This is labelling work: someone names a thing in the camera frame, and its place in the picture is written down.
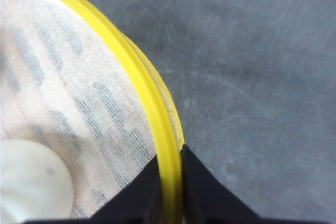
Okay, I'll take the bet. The white gauze steamer liner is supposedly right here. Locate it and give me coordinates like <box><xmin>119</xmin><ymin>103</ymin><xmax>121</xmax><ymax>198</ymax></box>
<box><xmin>1</xmin><ymin>0</ymin><xmax>155</xmax><ymax>218</ymax></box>

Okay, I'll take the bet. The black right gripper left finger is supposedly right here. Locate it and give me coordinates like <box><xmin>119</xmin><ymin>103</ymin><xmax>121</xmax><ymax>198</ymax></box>
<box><xmin>25</xmin><ymin>158</ymin><xmax>163</xmax><ymax>224</ymax></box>

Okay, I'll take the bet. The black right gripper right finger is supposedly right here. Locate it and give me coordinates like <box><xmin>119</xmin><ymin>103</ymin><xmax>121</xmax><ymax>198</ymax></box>
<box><xmin>181</xmin><ymin>144</ymin><xmax>264</xmax><ymax>223</ymax></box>

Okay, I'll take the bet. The white bun rear large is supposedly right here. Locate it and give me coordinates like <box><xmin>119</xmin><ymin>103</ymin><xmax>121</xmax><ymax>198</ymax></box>
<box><xmin>1</xmin><ymin>139</ymin><xmax>74</xmax><ymax>223</ymax></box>

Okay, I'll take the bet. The bamboo steamer basket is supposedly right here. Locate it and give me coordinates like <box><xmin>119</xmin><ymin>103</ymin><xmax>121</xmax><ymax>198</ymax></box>
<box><xmin>0</xmin><ymin>0</ymin><xmax>184</xmax><ymax>224</ymax></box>

